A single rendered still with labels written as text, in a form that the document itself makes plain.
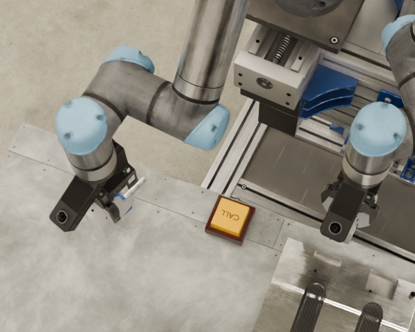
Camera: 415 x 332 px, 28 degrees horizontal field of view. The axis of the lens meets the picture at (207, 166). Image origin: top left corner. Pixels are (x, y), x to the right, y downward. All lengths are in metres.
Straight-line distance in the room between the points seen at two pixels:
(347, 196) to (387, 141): 0.19
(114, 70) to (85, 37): 1.60
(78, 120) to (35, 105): 1.55
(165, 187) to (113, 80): 0.48
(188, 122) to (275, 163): 1.16
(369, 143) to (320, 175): 1.17
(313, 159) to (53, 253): 0.97
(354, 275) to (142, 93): 0.56
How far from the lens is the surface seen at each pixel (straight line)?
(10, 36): 2.93
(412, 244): 2.34
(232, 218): 1.64
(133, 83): 1.26
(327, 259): 1.59
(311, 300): 1.55
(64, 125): 1.22
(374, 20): 1.74
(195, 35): 1.18
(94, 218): 1.53
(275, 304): 1.54
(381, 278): 1.59
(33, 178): 1.76
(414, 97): 1.29
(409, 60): 1.31
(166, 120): 1.24
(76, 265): 1.67
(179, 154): 2.62
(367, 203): 1.41
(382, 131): 1.21
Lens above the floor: 2.37
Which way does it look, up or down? 66 degrees down
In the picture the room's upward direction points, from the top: 4 degrees counter-clockwise
